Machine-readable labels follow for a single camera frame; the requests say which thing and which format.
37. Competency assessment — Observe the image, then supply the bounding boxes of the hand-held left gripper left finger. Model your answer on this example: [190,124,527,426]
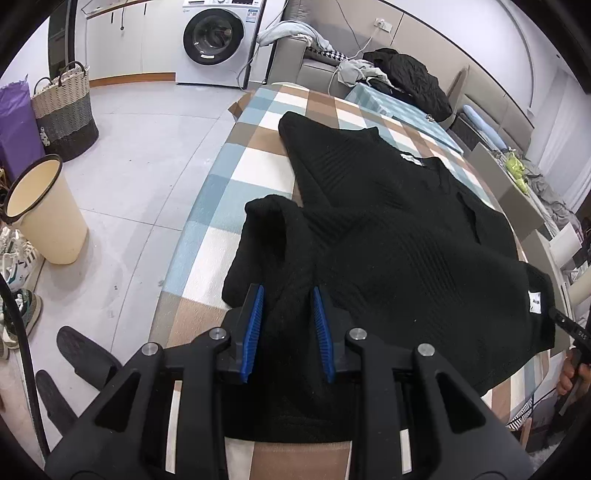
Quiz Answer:
[44,282,266,480]

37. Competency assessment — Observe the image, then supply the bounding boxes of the grey sofa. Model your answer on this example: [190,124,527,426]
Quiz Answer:
[270,0,472,130]

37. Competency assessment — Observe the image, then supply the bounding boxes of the white curtain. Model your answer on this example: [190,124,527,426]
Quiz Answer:
[531,88,591,208]

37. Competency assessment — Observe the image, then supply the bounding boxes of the white washing machine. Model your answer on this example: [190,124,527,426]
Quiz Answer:
[175,0,259,88]

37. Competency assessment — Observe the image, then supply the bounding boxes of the brown cardboard flap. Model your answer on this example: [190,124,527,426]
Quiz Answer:
[229,90,254,121]

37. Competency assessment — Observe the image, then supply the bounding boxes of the white green sneaker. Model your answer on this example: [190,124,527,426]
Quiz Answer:
[0,226,44,291]

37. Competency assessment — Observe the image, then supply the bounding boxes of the grey bed blanket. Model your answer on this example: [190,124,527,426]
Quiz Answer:
[526,161,583,227]

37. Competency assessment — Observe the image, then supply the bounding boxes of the black cable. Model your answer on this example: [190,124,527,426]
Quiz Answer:
[0,277,51,457]

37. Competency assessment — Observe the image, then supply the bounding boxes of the grey bed headboard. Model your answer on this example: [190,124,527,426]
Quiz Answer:
[450,65,536,153]

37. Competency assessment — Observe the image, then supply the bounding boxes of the white crumpled cloth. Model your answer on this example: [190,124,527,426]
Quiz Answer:
[337,58,389,86]

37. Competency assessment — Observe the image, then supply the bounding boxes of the purple bag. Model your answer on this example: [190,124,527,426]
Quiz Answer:
[0,78,47,169]

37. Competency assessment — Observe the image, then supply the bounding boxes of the teal checkered cloth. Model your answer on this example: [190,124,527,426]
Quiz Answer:
[346,85,465,155]

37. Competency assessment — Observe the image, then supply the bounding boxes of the houndstooth pillow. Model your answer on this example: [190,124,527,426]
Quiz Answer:
[305,46,352,63]

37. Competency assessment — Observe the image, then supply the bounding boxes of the light grey garment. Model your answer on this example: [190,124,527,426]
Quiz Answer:
[257,22,331,51]

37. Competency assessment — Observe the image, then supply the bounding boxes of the black slipper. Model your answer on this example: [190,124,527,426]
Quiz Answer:
[56,325,123,384]

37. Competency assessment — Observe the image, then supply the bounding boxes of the black knit sweater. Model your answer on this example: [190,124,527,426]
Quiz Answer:
[222,111,557,444]

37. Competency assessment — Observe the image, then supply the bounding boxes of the blue pillow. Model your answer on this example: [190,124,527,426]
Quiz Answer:
[463,105,509,148]

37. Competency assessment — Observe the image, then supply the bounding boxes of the cream waste bin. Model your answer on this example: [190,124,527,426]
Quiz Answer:
[4,154,89,265]

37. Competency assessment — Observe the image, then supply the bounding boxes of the black white striped cloth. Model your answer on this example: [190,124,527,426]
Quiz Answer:
[507,401,537,429]

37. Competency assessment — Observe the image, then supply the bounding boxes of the checkered blanket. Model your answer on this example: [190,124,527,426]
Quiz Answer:
[150,83,561,480]

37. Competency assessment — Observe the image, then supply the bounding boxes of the white cable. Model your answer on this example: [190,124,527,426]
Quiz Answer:
[332,0,384,61]

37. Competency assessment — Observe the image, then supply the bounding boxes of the grey sneaker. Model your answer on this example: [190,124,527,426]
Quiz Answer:
[0,288,43,349]

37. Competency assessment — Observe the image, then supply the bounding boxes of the white paper roll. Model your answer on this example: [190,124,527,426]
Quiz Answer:
[547,224,583,268]

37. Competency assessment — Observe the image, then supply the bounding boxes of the black jacket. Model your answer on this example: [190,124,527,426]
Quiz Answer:
[362,47,453,121]

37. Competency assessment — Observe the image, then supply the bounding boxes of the person's right hand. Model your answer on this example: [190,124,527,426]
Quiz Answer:
[556,348,583,398]

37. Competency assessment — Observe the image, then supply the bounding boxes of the woven laundry basket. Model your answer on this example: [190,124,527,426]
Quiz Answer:
[31,61,100,163]

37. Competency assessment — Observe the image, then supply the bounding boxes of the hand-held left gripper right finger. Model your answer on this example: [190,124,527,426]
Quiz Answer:
[309,285,533,480]

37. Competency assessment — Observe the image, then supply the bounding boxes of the green toy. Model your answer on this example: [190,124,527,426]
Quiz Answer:
[505,152,529,192]

